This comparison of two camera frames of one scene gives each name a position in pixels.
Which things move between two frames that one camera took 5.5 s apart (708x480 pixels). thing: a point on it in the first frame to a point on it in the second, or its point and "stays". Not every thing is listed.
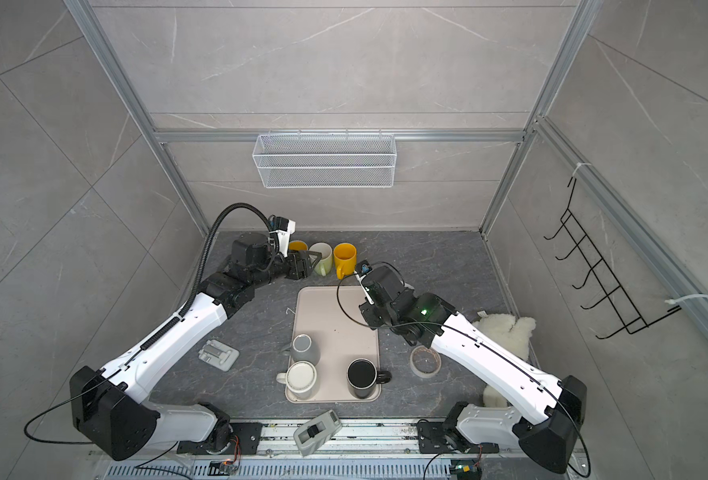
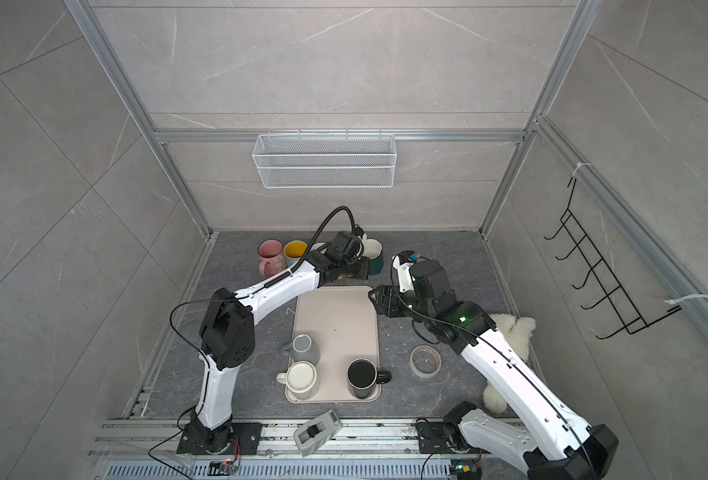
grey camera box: x=313 y=434 stays
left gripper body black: x=287 y=266 to x=358 y=265
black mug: x=362 y=376 stays
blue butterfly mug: x=298 y=245 stays
